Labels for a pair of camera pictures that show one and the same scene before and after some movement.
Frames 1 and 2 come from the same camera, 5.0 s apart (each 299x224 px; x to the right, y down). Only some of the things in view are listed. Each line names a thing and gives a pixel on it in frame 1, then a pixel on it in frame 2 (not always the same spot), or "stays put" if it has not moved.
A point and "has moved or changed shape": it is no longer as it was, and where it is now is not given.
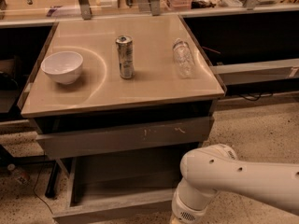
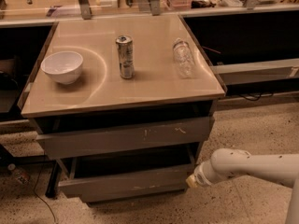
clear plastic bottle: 185,64 stays put
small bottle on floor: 21,176 stays put
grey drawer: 135,189 has moved or changed shape
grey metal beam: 255,71 stays put
